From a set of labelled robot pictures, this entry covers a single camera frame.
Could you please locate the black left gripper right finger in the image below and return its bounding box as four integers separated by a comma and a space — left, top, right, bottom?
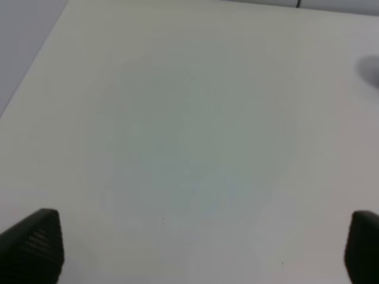
344, 211, 378, 284

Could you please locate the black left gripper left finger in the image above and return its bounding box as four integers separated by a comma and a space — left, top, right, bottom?
1, 208, 65, 284

